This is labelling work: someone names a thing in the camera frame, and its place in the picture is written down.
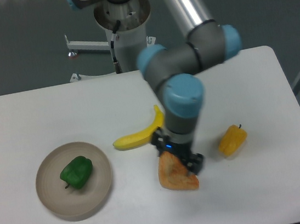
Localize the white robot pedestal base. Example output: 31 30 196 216
64 0 155 74

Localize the yellow toy banana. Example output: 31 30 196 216
112 105 165 151

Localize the yellow toy bell pepper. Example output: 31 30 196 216
218 124 248 157

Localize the green toy bell pepper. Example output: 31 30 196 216
59 156 93 189

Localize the toy pastry turnover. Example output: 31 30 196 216
158 151 200 191

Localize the beige round plate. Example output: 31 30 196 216
35 142 113 221

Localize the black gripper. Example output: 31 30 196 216
151 128 204 175

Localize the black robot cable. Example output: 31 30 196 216
106 19 128 74

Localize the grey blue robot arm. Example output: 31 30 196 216
66 0 242 174

